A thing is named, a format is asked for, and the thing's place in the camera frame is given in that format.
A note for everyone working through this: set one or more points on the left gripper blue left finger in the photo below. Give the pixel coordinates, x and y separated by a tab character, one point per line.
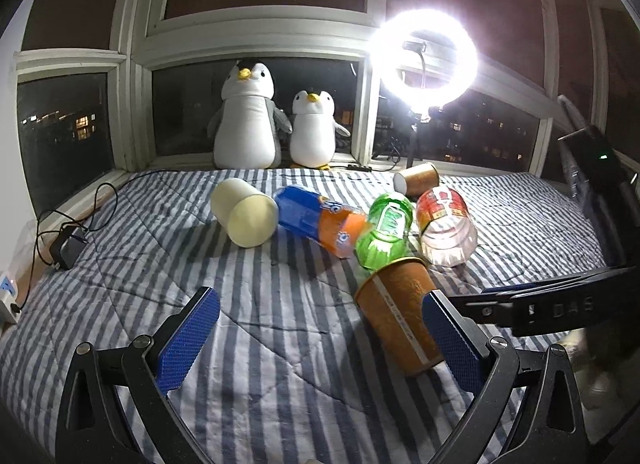
182	336

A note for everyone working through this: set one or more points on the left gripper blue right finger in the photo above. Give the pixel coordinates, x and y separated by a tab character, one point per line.
460	343

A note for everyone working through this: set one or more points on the brown paper cup gold rim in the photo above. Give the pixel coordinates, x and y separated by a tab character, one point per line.
391	301

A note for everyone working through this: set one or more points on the white paper cup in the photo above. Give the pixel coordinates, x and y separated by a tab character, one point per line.
248	216

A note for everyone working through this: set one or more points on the red label clear bottle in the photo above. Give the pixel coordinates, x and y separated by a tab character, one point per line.
448	236

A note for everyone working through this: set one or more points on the blue white striped quilt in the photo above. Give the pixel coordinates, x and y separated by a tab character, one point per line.
291	370

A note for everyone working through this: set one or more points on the green sprite bottle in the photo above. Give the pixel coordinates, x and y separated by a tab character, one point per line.
384	239

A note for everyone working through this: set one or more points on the black power adapter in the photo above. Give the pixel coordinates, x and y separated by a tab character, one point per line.
67	246

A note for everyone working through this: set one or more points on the orange fanta bottle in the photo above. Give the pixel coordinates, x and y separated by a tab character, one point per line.
333	225

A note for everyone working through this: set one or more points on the white power strip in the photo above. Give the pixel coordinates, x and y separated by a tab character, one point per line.
9	310

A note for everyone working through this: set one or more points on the large white penguin plush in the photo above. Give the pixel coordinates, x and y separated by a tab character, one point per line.
245	130

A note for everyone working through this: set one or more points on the black tripod stand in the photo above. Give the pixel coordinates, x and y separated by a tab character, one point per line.
413	126

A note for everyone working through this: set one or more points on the small white penguin plush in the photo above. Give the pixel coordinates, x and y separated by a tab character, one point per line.
312	143

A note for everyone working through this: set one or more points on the phone holder clamp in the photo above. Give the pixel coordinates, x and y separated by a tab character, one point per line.
416	47

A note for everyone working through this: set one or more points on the black inline cable switch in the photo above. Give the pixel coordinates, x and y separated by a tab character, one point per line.
355	167

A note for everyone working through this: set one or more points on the white ring light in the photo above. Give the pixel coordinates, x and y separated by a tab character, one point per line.
435	78

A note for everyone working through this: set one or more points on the white window frame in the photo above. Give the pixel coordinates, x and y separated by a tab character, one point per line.
118	83

